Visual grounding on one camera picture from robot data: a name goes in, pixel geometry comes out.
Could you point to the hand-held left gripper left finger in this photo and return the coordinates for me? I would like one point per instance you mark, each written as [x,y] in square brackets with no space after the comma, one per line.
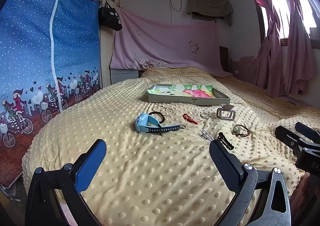
[91,163]

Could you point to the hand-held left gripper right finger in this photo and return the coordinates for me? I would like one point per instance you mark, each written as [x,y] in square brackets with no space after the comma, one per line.
[225,166]

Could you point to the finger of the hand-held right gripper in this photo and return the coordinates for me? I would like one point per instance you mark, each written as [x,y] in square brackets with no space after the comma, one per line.
[287,138]
[308,130]

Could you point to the black hair clip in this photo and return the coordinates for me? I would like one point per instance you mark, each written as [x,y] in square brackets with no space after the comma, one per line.
[225,140]

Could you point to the grey hair claw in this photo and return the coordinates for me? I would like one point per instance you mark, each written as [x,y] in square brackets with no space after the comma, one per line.
[219,113]

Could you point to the blue wrist watch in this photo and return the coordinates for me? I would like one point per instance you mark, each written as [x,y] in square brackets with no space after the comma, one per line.
[143,122]

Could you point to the grey tray with colourful picture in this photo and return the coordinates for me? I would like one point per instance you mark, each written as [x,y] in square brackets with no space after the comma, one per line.
[175,92]

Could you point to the silver hair clip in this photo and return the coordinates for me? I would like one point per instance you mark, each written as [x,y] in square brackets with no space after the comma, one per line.
[206,134]

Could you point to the yellow dotted blanket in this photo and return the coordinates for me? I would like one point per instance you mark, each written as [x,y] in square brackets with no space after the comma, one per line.
[150,171]

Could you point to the gold bangle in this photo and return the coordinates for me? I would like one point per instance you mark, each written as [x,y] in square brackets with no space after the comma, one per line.
[154,108]
[172,112]

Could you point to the pink curtain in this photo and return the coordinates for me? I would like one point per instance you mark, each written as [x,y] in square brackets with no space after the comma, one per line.
[295,53]

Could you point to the grey storage box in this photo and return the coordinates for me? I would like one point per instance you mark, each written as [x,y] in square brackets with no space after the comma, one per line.
[125,75]

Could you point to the dark wooden board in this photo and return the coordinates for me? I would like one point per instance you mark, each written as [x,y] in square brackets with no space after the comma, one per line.
[224,58]

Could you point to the light wooden cabinet side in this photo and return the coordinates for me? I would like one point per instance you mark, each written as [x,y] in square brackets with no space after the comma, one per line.
[106,53]

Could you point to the window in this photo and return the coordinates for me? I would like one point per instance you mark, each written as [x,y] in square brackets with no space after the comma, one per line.
[303,3]

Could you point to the blue printed fabric wardrobe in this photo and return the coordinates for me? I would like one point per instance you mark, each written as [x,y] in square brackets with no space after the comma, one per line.
[30,40]

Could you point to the pink hanging sheet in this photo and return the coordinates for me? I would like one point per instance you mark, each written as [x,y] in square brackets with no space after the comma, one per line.
[162,43]

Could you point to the black tote bag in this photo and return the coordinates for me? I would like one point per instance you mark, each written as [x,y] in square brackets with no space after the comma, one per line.
[110,17]

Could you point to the brown draped cloth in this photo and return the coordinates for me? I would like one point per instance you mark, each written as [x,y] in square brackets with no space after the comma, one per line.
[210,5]

